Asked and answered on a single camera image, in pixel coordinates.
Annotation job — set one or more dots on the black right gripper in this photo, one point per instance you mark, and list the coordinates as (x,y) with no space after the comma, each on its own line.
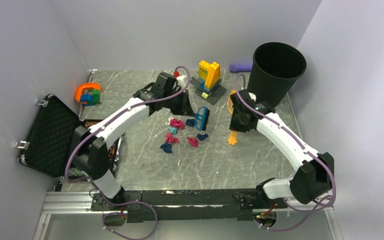
(234,126)

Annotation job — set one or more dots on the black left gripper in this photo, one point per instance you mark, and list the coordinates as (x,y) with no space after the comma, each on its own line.
(185,108)

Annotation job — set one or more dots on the blue hand brush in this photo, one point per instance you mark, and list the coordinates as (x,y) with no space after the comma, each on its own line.
(201,118)

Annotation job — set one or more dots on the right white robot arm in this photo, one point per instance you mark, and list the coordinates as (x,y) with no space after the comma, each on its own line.
(313,171)

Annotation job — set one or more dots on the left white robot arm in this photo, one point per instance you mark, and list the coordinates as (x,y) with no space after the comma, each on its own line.
(112,139)

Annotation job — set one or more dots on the dark grey brick baseplate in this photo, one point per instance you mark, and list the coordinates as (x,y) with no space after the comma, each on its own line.
(212,95)

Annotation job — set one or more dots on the large magenta paper scrap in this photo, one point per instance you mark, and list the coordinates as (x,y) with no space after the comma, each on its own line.
(177,123)

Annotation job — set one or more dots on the yellow toy brick building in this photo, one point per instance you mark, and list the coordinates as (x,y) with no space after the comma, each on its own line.
(208,75)

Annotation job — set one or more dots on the navy paper scrap ball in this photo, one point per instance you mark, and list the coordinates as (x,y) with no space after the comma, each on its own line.
(190,122)

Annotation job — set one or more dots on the cyan paper scrap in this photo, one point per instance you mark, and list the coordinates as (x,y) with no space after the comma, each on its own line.
(173,130)

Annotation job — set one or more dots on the navy scrap in pile centre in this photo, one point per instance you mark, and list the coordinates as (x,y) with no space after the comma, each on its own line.
(202,137)

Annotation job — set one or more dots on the purple cylinder object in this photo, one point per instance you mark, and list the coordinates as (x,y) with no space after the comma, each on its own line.
(239,67)

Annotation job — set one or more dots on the magenta scrap near left gripper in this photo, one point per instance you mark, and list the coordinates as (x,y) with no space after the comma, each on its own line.
(169,138)

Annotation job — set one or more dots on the black plastic trash bin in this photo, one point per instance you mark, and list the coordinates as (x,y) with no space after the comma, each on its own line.
(276,67)

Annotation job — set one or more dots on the navy scrap by brush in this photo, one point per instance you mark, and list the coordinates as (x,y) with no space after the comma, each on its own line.
(167,147)

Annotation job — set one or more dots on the orange blue green toy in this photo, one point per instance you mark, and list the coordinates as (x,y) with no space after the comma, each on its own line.
(89,94)

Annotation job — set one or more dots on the black poker chip case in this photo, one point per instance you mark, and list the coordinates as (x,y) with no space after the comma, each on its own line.
(56,131)

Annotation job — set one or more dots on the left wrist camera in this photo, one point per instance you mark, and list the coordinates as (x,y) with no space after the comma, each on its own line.
(182,79)

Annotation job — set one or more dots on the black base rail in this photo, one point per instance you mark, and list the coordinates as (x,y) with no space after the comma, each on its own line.
(196,204)

